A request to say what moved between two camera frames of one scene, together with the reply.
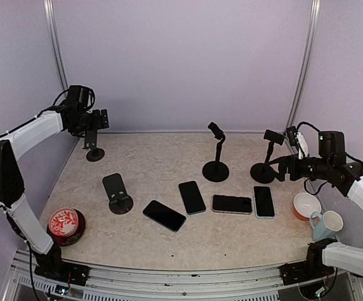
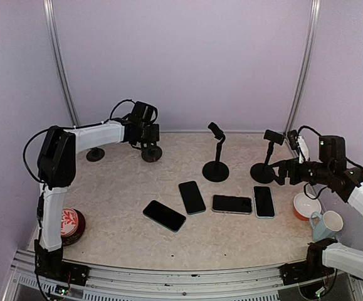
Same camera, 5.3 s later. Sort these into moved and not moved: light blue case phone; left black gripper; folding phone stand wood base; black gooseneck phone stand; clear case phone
Moved: left black gripper
Not moved: clear case phone; black gooseneck phone stand; light blue case phone; folding phone stand wood base
